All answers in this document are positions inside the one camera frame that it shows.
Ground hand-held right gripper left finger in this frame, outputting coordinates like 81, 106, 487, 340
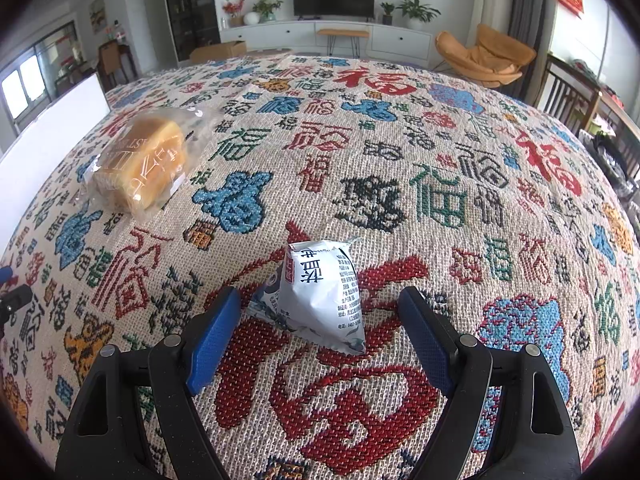
55, 286, 243, 480

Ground white door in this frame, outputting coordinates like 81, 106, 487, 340
141, 0, 177, 78

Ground red flowers in vase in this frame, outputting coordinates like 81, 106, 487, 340
221, 0, 246, 28

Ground wooden stool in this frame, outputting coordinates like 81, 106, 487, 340
316, 28, 371, 58

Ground large potted plant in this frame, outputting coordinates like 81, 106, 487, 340
396, 0, 442, 31

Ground wall painting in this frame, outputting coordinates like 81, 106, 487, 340
89, 0, 107, 35

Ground brown cardboard box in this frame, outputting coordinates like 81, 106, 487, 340
189, 40, 248, 65

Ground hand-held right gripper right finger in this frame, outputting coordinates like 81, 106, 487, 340
397, 286, 583, 480

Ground white television cabinet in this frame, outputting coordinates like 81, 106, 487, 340
219, 19, 433, 66

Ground wooden dining chair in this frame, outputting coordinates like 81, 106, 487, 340
97, 42, 138, 92

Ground grey curtain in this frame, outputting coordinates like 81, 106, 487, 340
510, 0, 558, 98

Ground dark glass cabinet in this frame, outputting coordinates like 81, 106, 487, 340
160, 0, 221, 63

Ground clear bread bag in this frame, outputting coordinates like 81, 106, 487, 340
75, 107, 208, 221

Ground dark wooden chair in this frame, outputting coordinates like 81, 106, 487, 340
532, 54, 603, 133

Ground printed blanket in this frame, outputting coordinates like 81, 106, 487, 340
0, 52, 640, 480

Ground white cardboard box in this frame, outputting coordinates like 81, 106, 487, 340
0, 71, 112, 256

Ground green plant in vase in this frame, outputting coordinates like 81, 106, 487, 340
252, 0, 284, 23

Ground orange lounge chair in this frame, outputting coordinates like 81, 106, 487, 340
434, 23, 537, 88

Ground black bag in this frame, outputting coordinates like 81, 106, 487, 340
592, 132, 640, 196

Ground white triangular snack packet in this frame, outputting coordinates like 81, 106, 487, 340
245, 236, 368, 356

